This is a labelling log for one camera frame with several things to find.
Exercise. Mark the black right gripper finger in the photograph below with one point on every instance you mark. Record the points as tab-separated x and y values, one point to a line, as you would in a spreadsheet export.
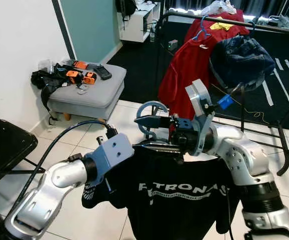
164	148
157	122

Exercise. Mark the grey plastic clothes hanger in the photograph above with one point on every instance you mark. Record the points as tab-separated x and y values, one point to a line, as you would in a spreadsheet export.
152	103

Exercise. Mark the black Petronas t-shirt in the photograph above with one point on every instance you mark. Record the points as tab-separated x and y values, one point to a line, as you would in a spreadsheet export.
174	215

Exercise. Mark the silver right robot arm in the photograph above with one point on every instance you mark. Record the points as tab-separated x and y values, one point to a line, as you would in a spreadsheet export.
249	155

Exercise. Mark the blue plastic hanger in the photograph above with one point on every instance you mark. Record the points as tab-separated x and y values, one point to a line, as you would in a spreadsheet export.
203	31

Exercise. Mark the red t-shirt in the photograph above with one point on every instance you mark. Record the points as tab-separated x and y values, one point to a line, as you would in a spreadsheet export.
184	80

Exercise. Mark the black floor carpet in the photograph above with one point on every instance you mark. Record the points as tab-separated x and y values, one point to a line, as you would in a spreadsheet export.
139	70

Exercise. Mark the grey ottoman wooden legs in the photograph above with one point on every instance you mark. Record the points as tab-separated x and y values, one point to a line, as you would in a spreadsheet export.
89	100

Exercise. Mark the black handheld device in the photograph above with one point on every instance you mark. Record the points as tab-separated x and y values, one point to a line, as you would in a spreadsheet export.
103	72

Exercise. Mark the orange black battery pack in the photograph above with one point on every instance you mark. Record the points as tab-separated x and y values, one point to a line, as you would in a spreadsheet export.
79	65
89	78
73	77

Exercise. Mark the blue denim shorts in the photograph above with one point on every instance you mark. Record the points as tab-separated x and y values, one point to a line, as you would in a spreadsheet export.
242	62

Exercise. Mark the white shelf unit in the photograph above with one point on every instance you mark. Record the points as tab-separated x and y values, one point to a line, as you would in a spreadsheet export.
137	27

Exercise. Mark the red flag yellow star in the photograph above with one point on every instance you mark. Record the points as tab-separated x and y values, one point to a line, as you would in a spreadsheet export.
222	26

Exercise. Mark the black backpack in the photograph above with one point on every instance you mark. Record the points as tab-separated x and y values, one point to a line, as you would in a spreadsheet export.
125	7

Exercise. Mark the clear plastic container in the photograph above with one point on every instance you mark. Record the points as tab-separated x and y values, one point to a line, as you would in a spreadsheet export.
48	65

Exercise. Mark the black folding chair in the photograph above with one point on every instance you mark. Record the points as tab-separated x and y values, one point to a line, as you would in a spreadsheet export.
9	147

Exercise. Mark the white crumpled cloth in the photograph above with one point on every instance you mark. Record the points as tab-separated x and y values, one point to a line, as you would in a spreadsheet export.
219	7

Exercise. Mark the black metal clothes rack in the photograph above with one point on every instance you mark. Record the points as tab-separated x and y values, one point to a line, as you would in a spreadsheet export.
274	28

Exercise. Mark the dark curtain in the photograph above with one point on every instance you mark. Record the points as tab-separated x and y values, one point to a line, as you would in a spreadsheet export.
264	6

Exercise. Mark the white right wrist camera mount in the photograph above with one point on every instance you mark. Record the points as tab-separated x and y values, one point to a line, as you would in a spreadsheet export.
198	97

